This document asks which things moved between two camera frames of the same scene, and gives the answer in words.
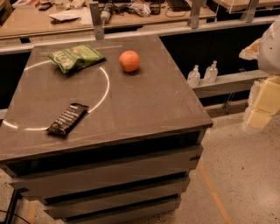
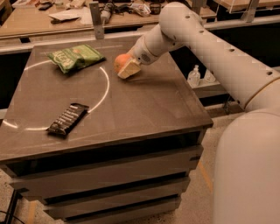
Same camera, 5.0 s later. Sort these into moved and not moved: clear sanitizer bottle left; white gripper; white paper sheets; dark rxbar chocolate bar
Moved: white gripper
Not moved: white paper sheets; clear sanitizer bottle left; dark rxbar chocolate bar
